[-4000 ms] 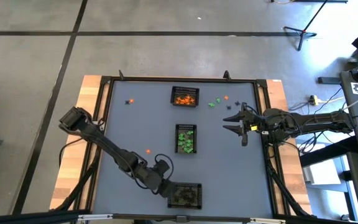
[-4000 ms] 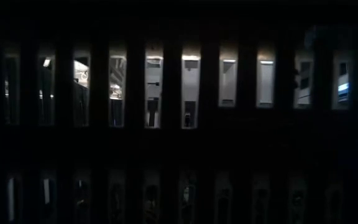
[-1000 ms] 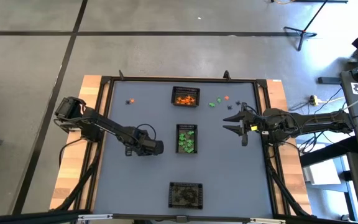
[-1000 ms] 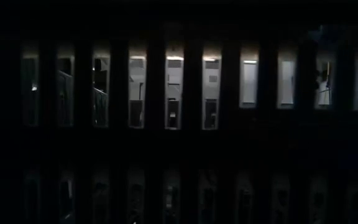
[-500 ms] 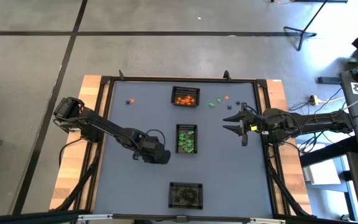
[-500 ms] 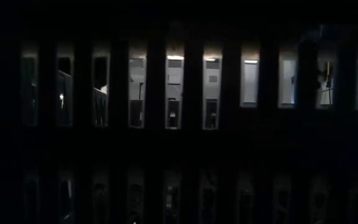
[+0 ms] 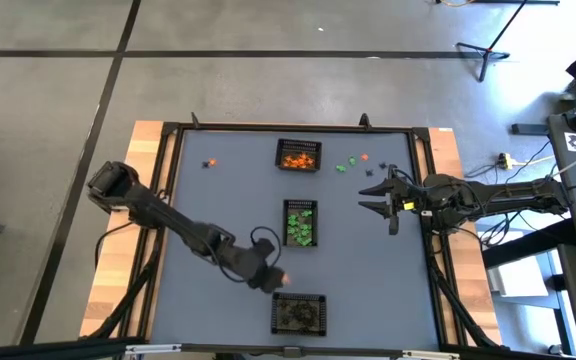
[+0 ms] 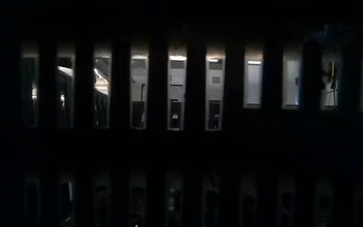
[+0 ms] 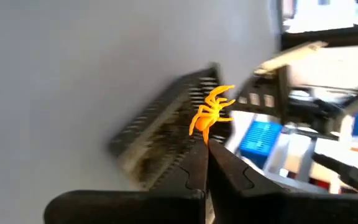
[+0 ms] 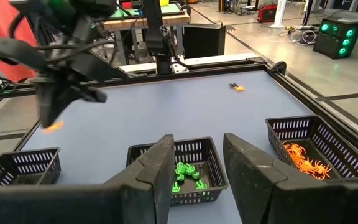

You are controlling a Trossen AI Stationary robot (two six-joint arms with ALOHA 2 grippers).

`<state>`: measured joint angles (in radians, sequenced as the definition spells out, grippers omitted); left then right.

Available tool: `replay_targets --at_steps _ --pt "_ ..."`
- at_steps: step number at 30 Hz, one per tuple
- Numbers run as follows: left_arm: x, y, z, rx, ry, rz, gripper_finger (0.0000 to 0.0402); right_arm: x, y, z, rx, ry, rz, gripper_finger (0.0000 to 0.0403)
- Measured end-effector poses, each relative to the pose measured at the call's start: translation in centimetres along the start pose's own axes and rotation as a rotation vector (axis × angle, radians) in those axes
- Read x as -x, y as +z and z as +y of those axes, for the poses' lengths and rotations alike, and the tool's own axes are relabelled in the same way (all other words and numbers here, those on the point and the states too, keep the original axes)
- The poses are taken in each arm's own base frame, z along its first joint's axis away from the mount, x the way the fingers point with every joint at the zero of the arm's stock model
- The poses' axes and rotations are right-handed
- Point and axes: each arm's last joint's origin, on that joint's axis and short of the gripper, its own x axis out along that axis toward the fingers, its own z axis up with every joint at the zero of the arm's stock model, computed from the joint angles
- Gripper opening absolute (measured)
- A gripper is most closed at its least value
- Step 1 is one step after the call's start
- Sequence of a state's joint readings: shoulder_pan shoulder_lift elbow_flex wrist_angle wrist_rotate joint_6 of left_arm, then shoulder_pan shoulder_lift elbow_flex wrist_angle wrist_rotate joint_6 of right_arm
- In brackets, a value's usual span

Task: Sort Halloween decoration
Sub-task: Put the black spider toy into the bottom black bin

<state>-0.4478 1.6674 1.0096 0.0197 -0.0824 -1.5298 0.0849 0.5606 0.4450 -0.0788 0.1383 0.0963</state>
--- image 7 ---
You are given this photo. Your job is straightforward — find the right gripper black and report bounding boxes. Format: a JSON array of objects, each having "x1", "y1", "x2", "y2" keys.
[{"x1": 358, "y1": 177, "x2": 429, "y2": 236}]

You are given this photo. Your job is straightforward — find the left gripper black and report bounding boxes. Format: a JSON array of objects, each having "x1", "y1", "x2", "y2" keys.
[{"x1": 227, "y1": 238, "x2": 289, "y2": 295}]

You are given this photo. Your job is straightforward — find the black slotted plastic basket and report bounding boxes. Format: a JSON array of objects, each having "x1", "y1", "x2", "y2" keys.
[
  {"x1": 274, "y1": 138, "x2": 323, "y2": 173},
  {"x1": 270, "y1": 292, "x2": 328, "y2": 337},
  {"x1": 282, "y1": 198, "x2": 319, "y2": 248}
]

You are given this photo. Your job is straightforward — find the black diagonal support beam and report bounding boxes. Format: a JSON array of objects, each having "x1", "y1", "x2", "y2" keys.
[{"x1": 482, "y1": 219, "x2": 576, "y2": 269}]

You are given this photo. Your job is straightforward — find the grey table foot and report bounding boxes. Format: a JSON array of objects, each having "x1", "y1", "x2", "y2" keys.
[{"x1": 511, "y1": 123, "x2": 550, "y2": 137}]

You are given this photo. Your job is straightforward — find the black tripod stand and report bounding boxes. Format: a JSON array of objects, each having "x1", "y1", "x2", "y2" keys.
[{"x1": 455, "y1": 0, "x2": 529, "y2": 84}]

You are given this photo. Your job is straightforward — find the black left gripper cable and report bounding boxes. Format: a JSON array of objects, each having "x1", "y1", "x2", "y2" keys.
[{"x1": 250, "y1": 226, "x2": 283, "y2": 262}]

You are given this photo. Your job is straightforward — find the black aluminium rig frame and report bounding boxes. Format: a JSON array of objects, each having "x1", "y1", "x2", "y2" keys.
[{"x1": 0, "y1": 119, "x2": 576, "y2": 360}]

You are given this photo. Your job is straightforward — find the silver metal bracket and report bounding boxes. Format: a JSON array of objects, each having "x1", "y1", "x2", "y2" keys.
[
  {"x1": 401, "y1": 349, "x2": 463, "y2": 360},
  {"x1": 124, "y1": 343, "x2": 185, "y2": 357}
]

